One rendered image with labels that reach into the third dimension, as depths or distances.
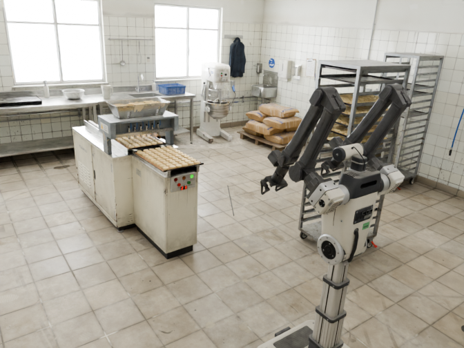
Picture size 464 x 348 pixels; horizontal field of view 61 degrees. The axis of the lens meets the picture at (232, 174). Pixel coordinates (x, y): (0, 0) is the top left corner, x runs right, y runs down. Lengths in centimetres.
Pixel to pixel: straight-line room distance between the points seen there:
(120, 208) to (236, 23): 517
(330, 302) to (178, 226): 183
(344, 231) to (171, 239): 208
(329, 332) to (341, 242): 58
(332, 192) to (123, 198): 273
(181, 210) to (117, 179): 77
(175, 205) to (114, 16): 428
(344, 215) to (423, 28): 474
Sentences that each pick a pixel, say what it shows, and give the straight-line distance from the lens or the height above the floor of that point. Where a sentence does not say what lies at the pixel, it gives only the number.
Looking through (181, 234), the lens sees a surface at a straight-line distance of 372.
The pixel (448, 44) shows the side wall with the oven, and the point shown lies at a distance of 619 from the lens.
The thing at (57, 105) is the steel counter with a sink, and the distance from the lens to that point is 622.
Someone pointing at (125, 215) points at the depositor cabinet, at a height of 21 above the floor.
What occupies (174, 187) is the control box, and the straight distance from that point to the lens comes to 343.
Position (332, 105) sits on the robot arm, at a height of 180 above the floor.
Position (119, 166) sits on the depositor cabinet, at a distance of 396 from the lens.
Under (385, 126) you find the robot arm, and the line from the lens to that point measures 207.
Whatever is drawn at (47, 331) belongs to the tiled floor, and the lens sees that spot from 326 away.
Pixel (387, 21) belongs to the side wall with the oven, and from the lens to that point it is 670.
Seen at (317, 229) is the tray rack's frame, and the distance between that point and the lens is 418.
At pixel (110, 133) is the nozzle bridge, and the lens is 385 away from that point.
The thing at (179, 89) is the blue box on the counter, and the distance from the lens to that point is 710.
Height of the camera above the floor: 209
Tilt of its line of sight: 21 degrees down
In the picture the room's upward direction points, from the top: 3 degrees clockwise
